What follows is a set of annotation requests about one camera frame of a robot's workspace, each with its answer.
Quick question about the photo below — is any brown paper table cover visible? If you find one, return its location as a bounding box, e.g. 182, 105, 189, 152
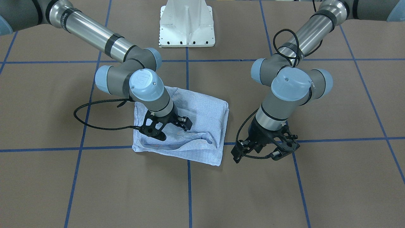
0, 0, 405, 228

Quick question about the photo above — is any light blue striped shirt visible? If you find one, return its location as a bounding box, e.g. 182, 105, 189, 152
132, 86, 229, 166

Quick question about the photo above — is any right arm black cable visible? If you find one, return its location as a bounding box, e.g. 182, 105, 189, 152
73, 98, 141, 131

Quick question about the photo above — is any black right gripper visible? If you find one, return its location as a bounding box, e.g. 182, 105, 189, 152
139, 108, 193, 141

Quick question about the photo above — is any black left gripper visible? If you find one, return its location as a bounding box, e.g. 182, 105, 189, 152
232, 122, 300, 164

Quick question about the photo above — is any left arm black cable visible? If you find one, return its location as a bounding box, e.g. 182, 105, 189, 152
235, 0, 323, 159

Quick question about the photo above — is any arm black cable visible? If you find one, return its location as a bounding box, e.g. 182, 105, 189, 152
73, 98, 141, 131
235, 0, 323, 159

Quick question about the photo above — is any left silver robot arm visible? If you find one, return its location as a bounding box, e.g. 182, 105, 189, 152
231, 0, 404, 163

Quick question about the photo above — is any white central pedestal column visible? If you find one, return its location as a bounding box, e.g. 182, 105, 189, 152
159, 0, 215, 48

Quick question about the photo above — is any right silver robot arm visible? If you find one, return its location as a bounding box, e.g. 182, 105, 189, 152
1, 0, 192, 141

